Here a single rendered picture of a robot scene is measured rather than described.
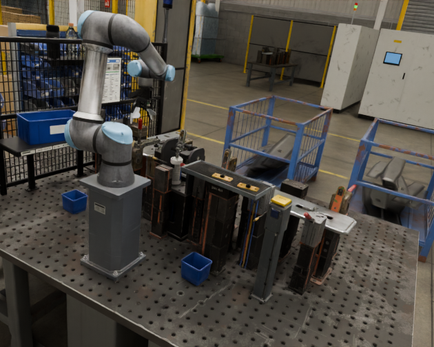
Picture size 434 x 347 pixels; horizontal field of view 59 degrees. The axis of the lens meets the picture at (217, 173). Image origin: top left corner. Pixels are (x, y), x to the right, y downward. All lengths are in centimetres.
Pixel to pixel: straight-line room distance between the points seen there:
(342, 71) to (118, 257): 849
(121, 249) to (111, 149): 43
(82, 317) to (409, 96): 862
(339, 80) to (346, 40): 90
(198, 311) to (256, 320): 23
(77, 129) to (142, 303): 73
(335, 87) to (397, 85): 135
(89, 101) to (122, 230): 53
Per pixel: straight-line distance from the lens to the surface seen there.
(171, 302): 162
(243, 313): 162
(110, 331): 183
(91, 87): 158
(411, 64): 956
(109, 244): 165
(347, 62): 965
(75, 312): 194
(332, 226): 173
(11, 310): 225
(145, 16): 287
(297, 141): 375
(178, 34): 538
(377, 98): 965
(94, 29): 159
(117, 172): 155
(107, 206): 158
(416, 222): 428
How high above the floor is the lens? 177
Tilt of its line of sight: 22 degrees down
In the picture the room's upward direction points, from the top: 8 degrees clockwise
